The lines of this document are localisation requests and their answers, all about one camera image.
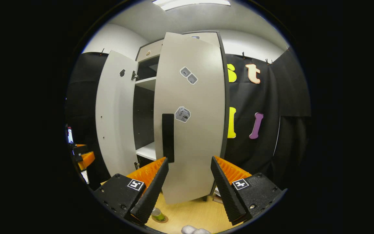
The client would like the grey cabinet drawer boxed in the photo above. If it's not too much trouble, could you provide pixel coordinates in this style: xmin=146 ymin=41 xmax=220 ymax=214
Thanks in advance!
xmin=136 ymin=32 xmax=221 ymax=62

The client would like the green label plastic bottle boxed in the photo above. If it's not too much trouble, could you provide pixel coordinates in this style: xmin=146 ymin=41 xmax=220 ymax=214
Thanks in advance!
xmin=151 ymin=207 xmax=166 ymax=222

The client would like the grey cabinet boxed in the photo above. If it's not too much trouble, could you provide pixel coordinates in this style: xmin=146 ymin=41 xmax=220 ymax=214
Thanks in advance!
xmin=134 ymin=31 xmax=230 ymax=202

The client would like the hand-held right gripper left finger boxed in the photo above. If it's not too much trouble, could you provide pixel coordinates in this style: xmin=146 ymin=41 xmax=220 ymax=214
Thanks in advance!
xmin=90 ymin=157 xmax=169 ymax=225

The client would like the grey cabinet door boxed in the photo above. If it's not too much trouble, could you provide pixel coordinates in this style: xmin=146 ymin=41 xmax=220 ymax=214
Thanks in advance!
xmin=154 ymin=32 xmax=226 ymax=205
xmin=95 ymin=50 xmax=139 ymax=177

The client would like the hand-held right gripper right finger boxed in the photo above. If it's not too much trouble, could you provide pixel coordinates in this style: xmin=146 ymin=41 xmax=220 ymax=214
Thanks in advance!
xmin=210 ymin=156 xmax=287 ymax=227

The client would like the black backdrop cloth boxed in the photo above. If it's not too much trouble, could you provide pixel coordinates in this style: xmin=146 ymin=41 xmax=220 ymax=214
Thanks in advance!
xmin=65 ymin=47 xmax=311 ymax=192

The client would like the round brown coaster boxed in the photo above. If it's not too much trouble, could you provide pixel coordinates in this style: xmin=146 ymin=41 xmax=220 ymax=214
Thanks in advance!
xmin=151 ymin=214 xmax=169 ymax=224

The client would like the large ceiling light panel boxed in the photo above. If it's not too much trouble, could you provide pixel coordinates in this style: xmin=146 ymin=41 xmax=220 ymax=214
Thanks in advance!
xmin=151 ymin=0 xmax=231 ymax=11

